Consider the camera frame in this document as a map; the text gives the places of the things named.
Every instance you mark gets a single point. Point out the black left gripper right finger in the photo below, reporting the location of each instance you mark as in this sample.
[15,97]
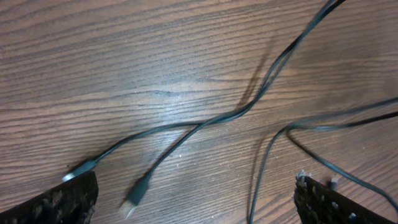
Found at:
[317,203]

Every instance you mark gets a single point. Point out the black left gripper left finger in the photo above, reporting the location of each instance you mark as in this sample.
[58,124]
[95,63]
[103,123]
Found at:
[72,202]

